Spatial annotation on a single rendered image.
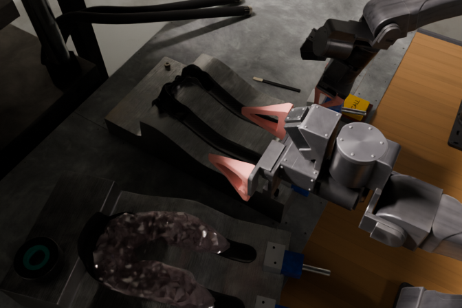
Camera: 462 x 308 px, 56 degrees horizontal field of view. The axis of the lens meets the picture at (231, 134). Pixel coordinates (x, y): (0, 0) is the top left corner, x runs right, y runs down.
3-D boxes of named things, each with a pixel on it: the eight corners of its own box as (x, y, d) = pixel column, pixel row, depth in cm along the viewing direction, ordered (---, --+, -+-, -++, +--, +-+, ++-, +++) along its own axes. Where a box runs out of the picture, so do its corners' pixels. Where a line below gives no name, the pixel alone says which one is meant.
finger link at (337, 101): (300, 106, 99) (320, 81, 92) (310, 87, 103) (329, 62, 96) (325, 122, 99) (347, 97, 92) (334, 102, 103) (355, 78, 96)
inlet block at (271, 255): (328, 266, 89) (333, 256, 85) (326, 289, 86) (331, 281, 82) (266, 251, 91) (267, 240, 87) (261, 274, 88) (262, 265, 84)
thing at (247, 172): (198, 154, 57) (262, 183, 54) (225, 117, 61) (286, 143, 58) (202, 181, 63) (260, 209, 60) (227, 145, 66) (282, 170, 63)
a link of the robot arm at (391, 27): (319, 68, 84) (350, 18, 75) (309, 38, 89) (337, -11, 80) (370, 75, 87) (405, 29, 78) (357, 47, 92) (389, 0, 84)
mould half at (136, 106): (326, 143, 111) (337, 108, 100) (280, 223, 98) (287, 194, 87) (168, 71, 126) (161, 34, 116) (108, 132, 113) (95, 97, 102)
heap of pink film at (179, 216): (233, 233, 90) (233, 216, 84) (210, 321, 80) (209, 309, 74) (116, 206, 94) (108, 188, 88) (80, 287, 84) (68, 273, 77)
